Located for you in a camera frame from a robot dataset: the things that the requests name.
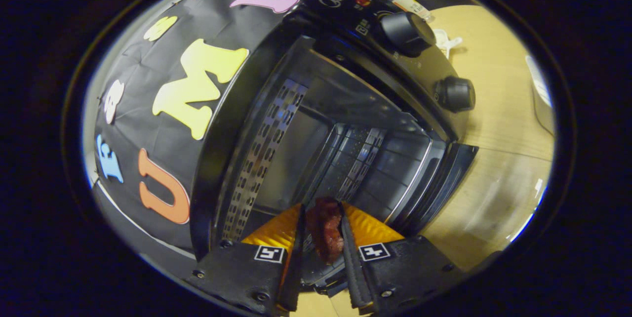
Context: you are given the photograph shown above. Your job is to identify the brown meat slice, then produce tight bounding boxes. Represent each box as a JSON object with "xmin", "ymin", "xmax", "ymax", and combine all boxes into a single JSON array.
[{"xmin": 306, "ymin": 197, "xmax": 345, "ymax": 264}]

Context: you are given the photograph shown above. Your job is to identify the clear glass bottle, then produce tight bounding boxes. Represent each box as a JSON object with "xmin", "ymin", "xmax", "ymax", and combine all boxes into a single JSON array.
[{"xmin": 368, "ymin": 0, "xmax": 434, "ymax": 22}]

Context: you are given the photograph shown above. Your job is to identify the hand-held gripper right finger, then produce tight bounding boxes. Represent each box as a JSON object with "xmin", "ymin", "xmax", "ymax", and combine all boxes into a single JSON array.
[{"xmin": 340, "ymin": 201, "xmax": 465, "ymax": 315}]

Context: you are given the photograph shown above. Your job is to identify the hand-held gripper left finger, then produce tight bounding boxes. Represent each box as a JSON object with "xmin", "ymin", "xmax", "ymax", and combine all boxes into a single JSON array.
[{"xmin": 185, "ymin": 203, "xmax": 307, "ymax": 315}]

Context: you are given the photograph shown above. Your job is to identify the white rectangular tray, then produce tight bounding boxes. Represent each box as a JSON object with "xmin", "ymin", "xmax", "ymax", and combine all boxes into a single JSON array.
[{"xmin": 525, "ymin": 55, "xmax": 556, "ymax": 135}]

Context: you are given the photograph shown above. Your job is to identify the black toaster oven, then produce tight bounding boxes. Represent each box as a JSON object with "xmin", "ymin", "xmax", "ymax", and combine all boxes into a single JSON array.
[{"xmin": 190, "ymin": 0, "xmax": 479, "ymax": 298}]

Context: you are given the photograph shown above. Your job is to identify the white divided spice dish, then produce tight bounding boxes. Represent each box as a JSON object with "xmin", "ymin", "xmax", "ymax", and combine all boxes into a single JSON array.
[{"xmin": 434, "ymin": 29, "xmax": 463, "ymax": 59}]

